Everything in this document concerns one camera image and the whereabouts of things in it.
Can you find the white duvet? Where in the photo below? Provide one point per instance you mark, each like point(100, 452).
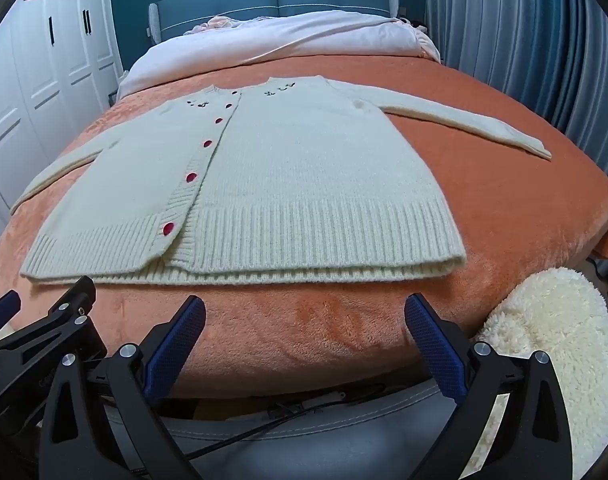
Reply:
point(309, 35)

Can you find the white wardrobe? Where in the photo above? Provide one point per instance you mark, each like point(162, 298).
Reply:
point(29, 85)

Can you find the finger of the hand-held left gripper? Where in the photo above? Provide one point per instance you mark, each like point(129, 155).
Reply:
point(4, 306)
point(76, 300)

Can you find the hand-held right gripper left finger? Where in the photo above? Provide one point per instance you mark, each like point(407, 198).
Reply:
point(176, 340)

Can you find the cream knit cardigan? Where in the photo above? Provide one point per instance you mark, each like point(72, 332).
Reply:
point(309, 170)

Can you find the blue padded headboard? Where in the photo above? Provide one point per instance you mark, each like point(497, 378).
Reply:
point(234, 2)

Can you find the grey-blue curtain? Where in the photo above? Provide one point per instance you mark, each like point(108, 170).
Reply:
point(509, 35)

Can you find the pink ruffled pillow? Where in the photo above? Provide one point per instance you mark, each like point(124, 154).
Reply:
point(221, 22)

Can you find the orange plush blanket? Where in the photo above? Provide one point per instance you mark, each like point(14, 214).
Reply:
point(309, 320)

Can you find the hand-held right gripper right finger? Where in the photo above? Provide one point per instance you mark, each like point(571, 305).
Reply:
point(434, 345)

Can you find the white power strip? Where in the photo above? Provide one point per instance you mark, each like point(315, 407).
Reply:
point(309, 404)

